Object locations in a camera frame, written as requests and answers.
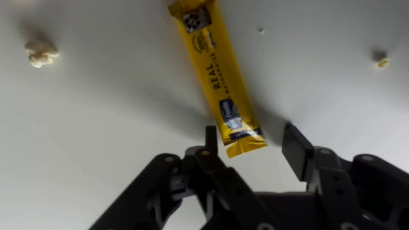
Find yellow stick packet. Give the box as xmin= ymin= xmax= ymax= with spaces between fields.
xmin=168 ymin=0 xmax=267 ymax=157

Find small popcorn crumb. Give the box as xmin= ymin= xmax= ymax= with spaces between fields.
xmin=376 ymin=57 xmax=390 ymax=69

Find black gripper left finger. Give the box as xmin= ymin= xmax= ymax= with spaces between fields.
xmin=89 ymin=126 xmax=278 ymax=230

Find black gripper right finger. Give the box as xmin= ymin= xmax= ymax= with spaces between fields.
xmin=283 ymin=123 xmax=409 ymax=230

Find popcorn pieces near plate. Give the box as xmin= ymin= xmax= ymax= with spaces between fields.
xmin=25 ymin=41 xmax=59 ymax=68

